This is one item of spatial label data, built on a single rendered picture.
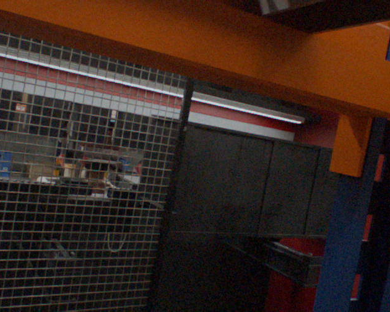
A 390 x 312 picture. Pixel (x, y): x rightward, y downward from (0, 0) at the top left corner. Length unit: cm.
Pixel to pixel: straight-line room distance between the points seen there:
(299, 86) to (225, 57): 5
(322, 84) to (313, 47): 2
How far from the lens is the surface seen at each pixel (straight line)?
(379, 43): 33
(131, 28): 21
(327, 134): 245
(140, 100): 202
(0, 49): 166
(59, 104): 190
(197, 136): 163
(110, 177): 449
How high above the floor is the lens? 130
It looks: 3 degrees down
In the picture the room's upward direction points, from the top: 10 degrees clockwise
